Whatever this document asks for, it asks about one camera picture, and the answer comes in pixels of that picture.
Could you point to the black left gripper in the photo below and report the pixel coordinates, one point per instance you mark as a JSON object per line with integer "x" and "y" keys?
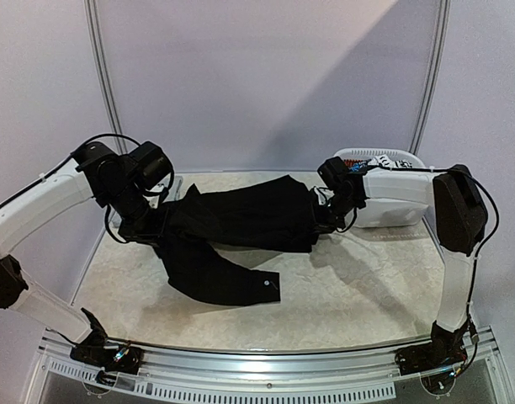
{"x": 150, "y": 236}

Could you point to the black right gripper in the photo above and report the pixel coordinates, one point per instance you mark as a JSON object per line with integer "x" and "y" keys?
{"x": 326, "y": 220}

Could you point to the grey t-shirt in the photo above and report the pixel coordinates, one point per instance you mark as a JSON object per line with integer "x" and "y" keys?
{"x": 172, "y": 194}

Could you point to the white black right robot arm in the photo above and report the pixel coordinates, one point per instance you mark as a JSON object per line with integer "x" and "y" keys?
{"x": 459, "y": 212}

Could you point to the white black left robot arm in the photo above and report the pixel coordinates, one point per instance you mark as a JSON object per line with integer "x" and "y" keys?
{"x": 50, "y": 228}

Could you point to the translucent white laundry basket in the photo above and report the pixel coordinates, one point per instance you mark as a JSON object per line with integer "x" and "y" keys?
{"x": 385, "y": 212}

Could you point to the navy printed garment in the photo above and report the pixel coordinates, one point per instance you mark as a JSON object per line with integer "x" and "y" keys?
{"x": 356, "y": 165}

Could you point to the black white striped garment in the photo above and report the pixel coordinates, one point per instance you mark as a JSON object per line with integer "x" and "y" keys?
{"x": 385, "y": 161}

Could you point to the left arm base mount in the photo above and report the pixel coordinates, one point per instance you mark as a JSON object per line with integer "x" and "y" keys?
{"x": 117, "y": 358}

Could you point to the aluminium front rail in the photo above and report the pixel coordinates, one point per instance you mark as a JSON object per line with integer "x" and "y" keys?
{"x": 177, "y": 375}

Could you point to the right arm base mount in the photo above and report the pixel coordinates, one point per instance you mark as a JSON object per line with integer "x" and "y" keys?
{"x": 435, "y": 355}

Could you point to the aluminium left corner post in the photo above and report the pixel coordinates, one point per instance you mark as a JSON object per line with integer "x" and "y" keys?
{"x": 104, "y": 80}

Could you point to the aluminium corner post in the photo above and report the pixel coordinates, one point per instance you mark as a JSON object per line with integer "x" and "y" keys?
{"x": 431, "y": 79}
{"x": 104, "y": 80}

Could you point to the aluminium right corner post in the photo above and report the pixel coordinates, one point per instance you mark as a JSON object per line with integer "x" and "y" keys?
{"x": 431, "y": 79}

